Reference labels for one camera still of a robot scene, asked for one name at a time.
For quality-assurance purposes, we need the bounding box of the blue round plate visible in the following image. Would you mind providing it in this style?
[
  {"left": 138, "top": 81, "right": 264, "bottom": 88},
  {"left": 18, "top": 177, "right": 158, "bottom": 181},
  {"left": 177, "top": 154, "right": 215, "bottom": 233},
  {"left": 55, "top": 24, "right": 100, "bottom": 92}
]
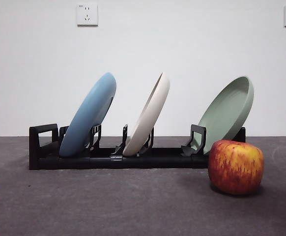
[{"left": 59, "top": 72, "right": 117, "bottom": 158}]

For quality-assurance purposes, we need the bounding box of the beige round plate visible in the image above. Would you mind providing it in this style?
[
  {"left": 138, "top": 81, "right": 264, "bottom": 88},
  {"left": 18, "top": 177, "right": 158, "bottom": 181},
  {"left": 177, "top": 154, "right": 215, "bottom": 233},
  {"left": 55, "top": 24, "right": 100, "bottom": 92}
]
[{"left": 122, "top": 72, "right": 171, "bottom": 157}]

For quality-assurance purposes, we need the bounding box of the red yellow apple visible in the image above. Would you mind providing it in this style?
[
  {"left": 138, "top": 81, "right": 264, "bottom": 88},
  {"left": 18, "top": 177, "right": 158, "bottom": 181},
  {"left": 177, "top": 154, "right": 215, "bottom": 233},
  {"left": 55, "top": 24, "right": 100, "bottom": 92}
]
[{"left": 208, "top": 139, "right": 265, "bottom": 196}]

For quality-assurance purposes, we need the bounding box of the green round plate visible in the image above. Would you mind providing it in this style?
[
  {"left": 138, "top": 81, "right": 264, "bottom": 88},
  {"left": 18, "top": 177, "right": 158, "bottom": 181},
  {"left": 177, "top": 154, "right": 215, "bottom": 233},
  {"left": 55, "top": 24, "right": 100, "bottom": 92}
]
[{"left": 197, "top": 75, "right": 255, "bottom": 156}]

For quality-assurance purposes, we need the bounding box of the black plate rack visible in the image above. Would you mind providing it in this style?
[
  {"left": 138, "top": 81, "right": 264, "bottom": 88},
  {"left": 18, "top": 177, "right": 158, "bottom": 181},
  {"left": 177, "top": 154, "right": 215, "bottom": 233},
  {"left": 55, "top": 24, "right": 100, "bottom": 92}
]
[{"left": 29, "top": 123, "right": 246, "bottom": 171}]

